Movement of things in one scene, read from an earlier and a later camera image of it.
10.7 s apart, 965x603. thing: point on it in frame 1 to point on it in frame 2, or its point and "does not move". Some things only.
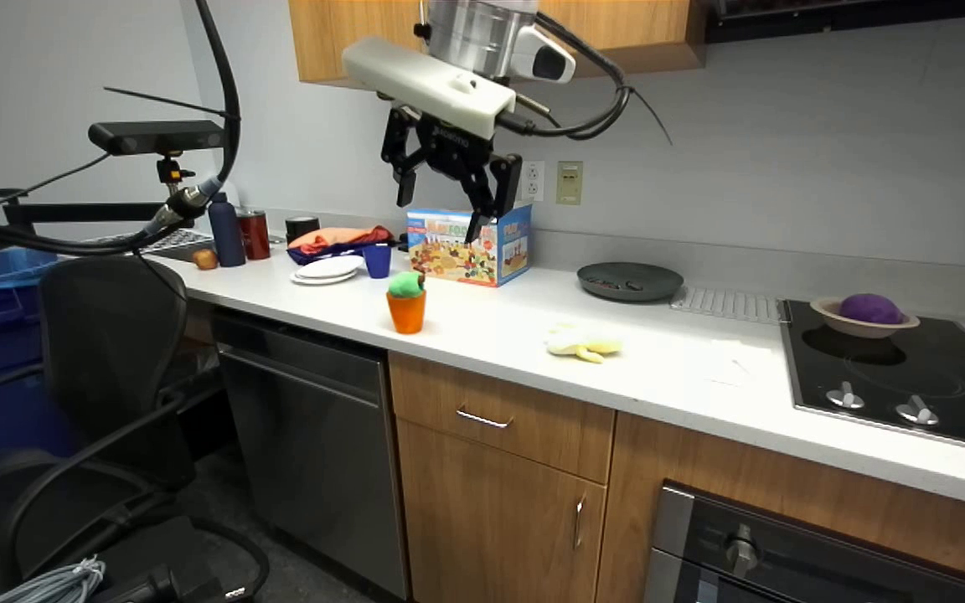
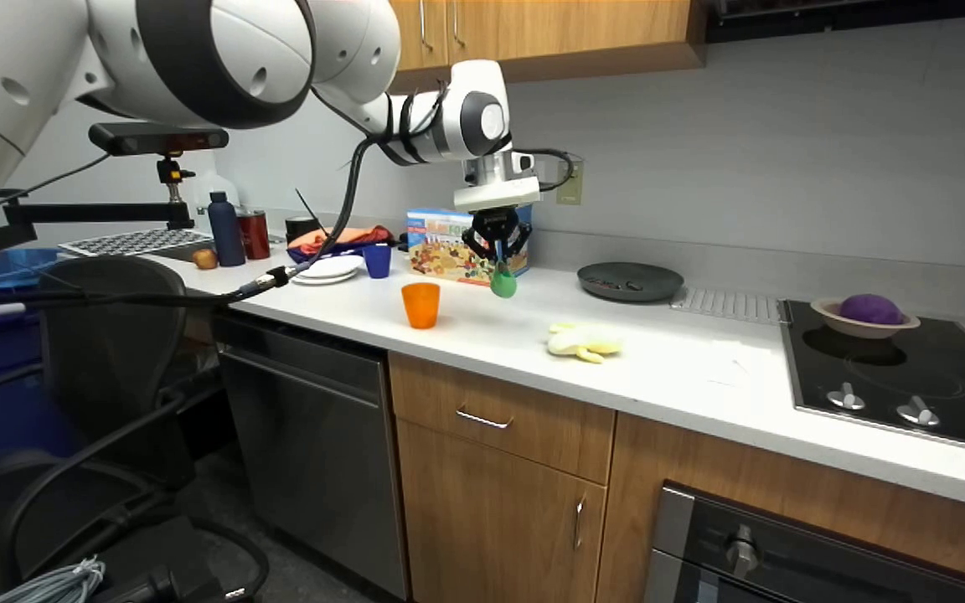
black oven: x=713 y=549 does not move
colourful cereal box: x=502 y=248 does not move
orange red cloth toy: x=310 y=248 does not move
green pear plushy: x=407 y=285 to x=503 y=283
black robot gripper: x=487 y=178 to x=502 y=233
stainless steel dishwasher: x=321 y=446 does not move
